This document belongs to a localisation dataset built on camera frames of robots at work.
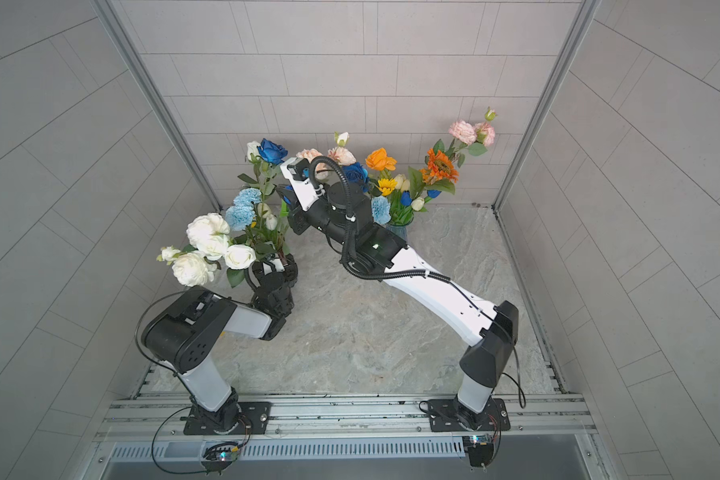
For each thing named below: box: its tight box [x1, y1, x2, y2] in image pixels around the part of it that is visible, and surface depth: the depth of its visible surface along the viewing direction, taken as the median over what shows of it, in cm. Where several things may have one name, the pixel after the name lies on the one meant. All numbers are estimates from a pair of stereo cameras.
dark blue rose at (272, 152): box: [257, 138, 288, 165], surface depth 68 cm
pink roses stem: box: [446, 106, 498, 168], surface depth 80 cm
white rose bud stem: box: [248, 153, 262, 181], surface depth 81 cm
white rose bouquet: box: [156, 213, 257, 288], surface depth 56 cm
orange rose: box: [365, 147, 398, 171], surface depth 84 cm
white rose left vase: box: [258, 202, 278, 231], surface depth 77 cm
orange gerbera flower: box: [419, 148, 459, 184], surface depth 72 cm
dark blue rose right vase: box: [342, 162, 370, 193], surface depth 65 cm
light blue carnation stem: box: [225, 187, 261, 231], surface depth 69 cm
